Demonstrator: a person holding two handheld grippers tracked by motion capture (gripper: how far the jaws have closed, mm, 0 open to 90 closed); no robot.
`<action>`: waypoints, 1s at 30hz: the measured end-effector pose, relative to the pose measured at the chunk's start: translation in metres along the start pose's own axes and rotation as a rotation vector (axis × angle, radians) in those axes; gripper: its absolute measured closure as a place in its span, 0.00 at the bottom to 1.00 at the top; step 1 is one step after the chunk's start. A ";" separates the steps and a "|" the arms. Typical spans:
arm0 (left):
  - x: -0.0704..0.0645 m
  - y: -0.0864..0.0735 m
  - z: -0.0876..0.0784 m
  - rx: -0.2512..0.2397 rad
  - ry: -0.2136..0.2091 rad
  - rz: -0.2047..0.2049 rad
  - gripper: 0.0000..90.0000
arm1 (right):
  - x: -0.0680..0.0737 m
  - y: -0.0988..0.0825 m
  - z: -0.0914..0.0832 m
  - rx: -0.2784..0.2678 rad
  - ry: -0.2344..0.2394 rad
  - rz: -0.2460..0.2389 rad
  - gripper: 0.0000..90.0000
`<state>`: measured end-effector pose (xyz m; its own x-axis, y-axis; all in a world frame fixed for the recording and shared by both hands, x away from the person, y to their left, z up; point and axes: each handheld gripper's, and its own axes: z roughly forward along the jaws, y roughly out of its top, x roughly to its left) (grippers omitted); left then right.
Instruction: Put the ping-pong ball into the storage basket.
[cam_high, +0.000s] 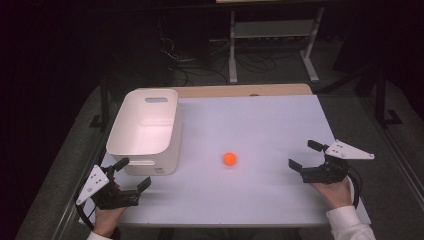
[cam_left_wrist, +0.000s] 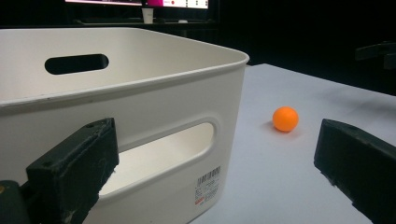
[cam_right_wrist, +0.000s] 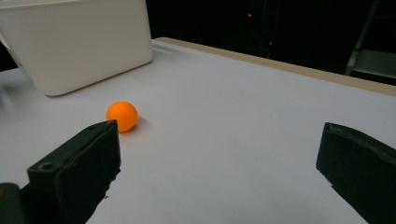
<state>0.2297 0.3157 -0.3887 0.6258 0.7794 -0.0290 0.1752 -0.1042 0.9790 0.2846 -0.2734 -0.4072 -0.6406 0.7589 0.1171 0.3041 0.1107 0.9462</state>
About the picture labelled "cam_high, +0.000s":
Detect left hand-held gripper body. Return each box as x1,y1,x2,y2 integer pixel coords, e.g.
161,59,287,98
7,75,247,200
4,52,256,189
75,164,141,211

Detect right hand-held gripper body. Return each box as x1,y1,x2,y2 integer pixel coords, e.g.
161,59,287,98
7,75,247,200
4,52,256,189
300,139,376,185

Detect white plastic bin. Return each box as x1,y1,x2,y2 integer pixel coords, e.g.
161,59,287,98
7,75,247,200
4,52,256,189
105,88,184,177

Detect orange ball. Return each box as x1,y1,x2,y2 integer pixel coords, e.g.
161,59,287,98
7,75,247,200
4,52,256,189
222,152,238,167

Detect person's right hand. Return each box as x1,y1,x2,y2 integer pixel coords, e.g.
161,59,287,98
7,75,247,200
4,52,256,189
309,177,354,211

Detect person's left hand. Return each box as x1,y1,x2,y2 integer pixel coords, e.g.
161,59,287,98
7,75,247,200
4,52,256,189
93,205,127,239

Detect white table cover board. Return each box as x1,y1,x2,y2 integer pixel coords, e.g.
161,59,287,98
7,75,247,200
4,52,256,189
78,94,372,229

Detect black metal stand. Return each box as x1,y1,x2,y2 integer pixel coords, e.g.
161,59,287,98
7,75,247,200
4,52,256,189
373,64,404,128
89,68,112,130

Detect wooden table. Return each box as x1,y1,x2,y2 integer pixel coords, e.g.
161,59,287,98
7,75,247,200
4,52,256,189
134,83,313,99

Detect white metal stand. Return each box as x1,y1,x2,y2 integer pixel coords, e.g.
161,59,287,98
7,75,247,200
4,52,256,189
227,6,326,85

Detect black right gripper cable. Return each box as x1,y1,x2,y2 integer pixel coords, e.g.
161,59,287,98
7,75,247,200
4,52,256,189
347,165,363,210

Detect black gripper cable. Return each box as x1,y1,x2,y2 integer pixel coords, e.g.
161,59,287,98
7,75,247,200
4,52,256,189
347,165,363,210
73,195,97,232

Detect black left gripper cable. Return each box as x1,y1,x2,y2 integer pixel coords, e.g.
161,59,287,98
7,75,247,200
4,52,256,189
73,195,97,232

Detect black floor cables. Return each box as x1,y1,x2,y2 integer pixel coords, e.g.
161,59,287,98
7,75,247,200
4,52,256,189
159,35,278,87

